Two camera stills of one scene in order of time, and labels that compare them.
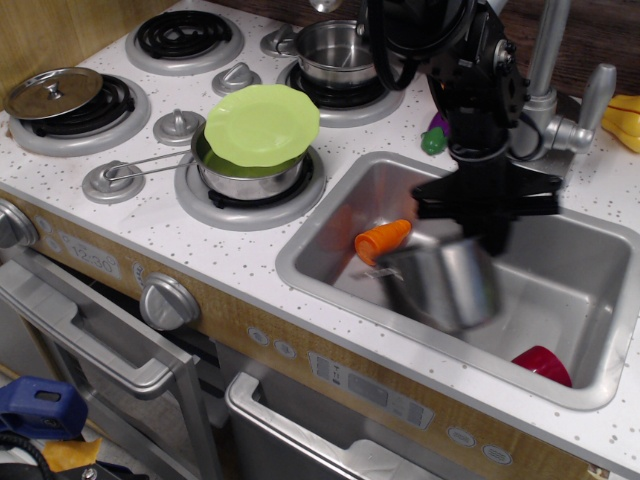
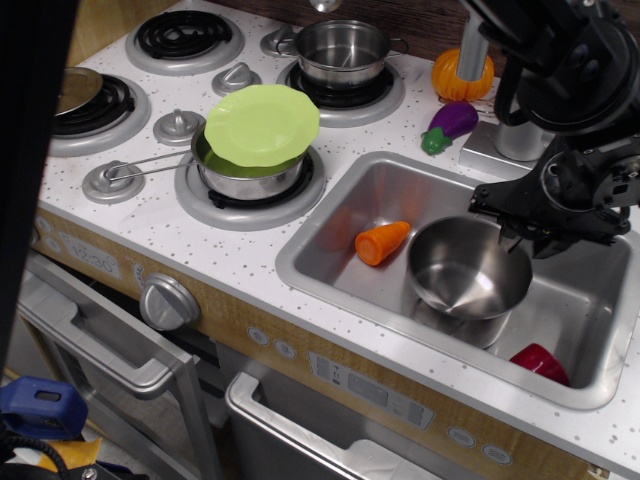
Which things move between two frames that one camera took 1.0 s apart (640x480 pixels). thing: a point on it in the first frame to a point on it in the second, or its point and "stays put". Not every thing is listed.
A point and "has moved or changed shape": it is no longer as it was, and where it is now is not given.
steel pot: (451, 281) has moved or changed shape
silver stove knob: (234, 78) stays put
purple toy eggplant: (434, 140) stays put
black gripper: (486, 193) to (581, 194)
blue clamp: (42, 408) stays put
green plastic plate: (252, 124) stays put
